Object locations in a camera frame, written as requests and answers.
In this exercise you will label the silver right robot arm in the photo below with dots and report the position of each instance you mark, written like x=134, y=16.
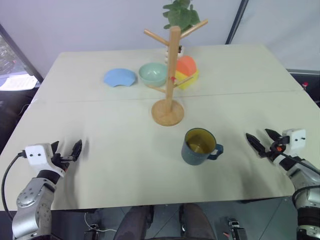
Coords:
x=306, y=190

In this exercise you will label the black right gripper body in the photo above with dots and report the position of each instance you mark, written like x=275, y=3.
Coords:
x=277, y=147

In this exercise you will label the black device under table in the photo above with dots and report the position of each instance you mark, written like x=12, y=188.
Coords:
x=236, y=230
x=91, y=232

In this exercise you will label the wooden mug tree stand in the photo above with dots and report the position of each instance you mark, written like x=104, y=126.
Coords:
x=172, y=62

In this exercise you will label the pale green bowl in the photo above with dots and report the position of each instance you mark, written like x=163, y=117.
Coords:
x=152, y=73

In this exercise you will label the white plant pot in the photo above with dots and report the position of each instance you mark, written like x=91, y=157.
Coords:
x=180, y=51

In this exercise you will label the blue enamel mug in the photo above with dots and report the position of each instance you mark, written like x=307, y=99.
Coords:
x=193, y=155

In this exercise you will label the light blue plate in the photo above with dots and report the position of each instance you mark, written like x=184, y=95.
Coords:
x=120, y=77

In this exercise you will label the black equipment beside table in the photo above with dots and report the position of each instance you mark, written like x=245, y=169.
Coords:
x=308, y=82

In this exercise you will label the orange half-round block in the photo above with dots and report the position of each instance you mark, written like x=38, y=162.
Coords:
x=186, y=65

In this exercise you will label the yellow block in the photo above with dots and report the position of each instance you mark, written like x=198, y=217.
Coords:
x=188, y=80

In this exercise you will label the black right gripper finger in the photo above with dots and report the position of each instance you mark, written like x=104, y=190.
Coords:
x=273, y=135
x=256, y=145

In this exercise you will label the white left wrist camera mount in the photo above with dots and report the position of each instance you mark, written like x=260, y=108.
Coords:
x=37, y=155

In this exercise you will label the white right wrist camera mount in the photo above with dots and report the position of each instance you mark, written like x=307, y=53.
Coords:
x=296, y=138

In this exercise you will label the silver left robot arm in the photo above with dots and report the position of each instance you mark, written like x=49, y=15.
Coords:
x=32, y=200

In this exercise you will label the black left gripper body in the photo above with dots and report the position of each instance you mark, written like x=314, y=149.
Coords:
x=62, y=161

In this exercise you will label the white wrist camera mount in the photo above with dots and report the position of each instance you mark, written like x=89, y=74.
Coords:
x=296, y=138
x=37, y=155

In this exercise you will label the dark slanted pole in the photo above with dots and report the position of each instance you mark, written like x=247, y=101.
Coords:
x=236, y=22

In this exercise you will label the white paper sheets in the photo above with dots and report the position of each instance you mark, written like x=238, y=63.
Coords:
x=17, y=82

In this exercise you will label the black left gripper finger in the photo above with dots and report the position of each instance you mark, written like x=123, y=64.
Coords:
x=77, y=150
x=55, y=147

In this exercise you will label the dark window frame bar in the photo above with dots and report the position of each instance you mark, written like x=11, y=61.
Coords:
x=17, y=51

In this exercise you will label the green leafy plant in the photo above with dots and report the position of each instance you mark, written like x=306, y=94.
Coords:
x=181, y=13

